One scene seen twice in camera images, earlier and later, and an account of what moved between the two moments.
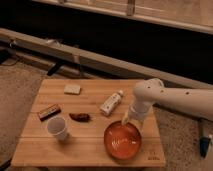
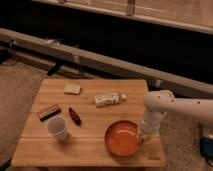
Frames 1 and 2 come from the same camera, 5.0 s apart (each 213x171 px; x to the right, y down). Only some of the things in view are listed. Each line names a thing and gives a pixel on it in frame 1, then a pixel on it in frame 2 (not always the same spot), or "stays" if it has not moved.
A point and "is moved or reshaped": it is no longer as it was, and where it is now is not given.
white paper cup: x=56 y=126 stays
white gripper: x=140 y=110 to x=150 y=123
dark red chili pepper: x=82 y=117 is moved or reshaped
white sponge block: x=73 y=89 stays
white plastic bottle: x=111 y=102 is moved or reshaped
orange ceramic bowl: x=122 y=141 stays
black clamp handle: x=52 y=70 stays
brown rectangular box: x=49 y=112 stays
